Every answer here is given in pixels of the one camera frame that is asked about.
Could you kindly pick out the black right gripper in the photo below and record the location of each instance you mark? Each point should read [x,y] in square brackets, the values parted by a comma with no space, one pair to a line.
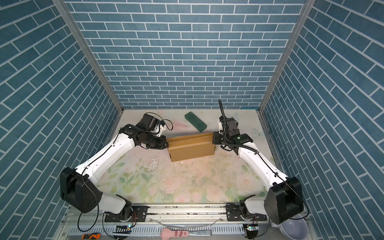
[215,140]

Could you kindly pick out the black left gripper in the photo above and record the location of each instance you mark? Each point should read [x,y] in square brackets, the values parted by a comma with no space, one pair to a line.
[163,144]

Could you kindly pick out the brown cardboard box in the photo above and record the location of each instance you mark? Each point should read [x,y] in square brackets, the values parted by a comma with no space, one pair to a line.
[190,147]

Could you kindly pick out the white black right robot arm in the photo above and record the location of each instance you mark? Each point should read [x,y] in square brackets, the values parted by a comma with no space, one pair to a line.
[284,196]

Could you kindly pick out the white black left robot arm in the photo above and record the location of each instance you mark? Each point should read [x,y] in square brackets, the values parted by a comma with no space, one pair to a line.
[78,185]

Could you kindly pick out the dark green flat block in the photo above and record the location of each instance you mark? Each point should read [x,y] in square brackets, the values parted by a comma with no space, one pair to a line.
[195,121]

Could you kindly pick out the orange black screwdriver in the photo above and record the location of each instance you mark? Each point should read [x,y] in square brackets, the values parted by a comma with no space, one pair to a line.
[92,236]

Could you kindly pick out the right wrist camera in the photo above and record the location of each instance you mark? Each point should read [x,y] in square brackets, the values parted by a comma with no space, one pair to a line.
[221,125]

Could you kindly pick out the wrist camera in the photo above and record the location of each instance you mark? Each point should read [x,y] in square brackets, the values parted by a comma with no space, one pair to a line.
[160,127]
[221,125]

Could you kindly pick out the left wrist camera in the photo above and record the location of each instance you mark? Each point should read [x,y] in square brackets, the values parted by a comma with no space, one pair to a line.
[160,127]

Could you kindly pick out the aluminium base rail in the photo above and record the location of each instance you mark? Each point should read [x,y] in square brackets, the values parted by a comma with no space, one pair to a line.
[224,220]

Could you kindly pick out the pink handled knife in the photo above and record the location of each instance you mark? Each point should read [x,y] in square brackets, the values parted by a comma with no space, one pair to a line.
[167,234]

